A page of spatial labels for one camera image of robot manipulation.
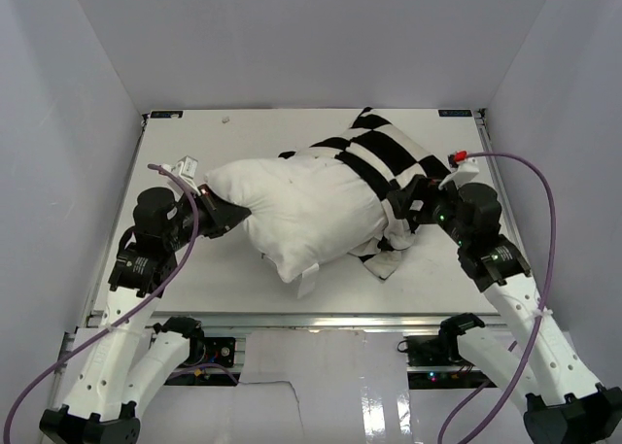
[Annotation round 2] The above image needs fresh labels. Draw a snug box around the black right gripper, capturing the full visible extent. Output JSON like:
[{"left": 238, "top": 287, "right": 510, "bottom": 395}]
[{"left": 386, "top": 175, "right": 468, "bottom": 246}]

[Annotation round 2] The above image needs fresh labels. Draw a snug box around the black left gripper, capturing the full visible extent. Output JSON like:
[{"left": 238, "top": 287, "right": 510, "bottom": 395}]
[{"left": 164, "top": 183, "right": 250, "bottom": 250}]

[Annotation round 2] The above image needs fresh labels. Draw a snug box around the black white checkered pillowcase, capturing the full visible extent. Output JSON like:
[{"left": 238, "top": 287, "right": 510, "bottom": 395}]
[{"left": 279, "top": 107, "right": 449, "bottom": 280}]

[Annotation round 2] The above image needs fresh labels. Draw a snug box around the white pillow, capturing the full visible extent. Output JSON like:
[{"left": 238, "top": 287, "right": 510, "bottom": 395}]
[{"left": 205, "top": 155, "right": 388, "bottom": 297}]

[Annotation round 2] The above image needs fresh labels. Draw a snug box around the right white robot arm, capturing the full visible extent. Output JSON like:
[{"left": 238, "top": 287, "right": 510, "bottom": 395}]
[{"left": 387, "top": 175, "right": 621, "bottom": 443}]

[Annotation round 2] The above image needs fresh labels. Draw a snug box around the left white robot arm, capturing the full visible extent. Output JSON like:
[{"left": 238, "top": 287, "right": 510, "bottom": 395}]
[{"left": 40, "top": 185, "right": 251, "bottom": 443}]

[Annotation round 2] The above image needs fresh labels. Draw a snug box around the blue table corner label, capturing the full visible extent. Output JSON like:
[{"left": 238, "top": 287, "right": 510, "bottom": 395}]
[{"left": 437, "top": 109, "right": 472, "bottom": 118}]

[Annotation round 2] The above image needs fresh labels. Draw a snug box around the left blue corner label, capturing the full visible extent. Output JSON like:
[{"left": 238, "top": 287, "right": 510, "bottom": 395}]
[{"left": 149, "top": 110, "right": 184, "bottom": 120}]

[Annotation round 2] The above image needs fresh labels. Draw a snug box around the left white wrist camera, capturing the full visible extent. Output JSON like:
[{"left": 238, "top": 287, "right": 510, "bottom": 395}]
[{"left": 170, "top": 155, "right": 198, "bottom": 183}]

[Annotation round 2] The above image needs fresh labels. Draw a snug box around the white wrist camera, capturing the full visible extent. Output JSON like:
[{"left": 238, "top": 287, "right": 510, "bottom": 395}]
[
  {"left": 170, "top": 155, "right": 198, "bottom": 183},
  {"left": 438, "top": 151, "right": 480, "bottom": 189}
]

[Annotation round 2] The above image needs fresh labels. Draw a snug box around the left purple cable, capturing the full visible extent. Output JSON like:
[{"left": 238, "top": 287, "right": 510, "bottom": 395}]
[{"left": 13, "top": 162, "right": 201, "bottom": 444}]

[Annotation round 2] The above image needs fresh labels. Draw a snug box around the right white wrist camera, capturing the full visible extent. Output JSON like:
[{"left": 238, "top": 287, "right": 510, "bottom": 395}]
[{"left": 438, "top": 151, "right": 480, "bottom": 189}]

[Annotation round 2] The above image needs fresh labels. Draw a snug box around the aluminium table edge rail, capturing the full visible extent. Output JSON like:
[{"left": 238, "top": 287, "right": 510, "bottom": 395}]
[{"left": 86, "top": 310, "right": 506, "bottom": 332}]

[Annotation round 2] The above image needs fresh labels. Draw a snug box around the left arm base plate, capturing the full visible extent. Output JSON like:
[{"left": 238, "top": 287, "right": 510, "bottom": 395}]
[{"left": 165, "top": 337, "right": 240, "bottom": 387}]

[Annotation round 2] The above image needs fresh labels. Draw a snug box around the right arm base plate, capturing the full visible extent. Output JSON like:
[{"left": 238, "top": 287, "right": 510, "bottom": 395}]
[{"left": 397, "top": 335, "right": 496, "bottom": 391}]

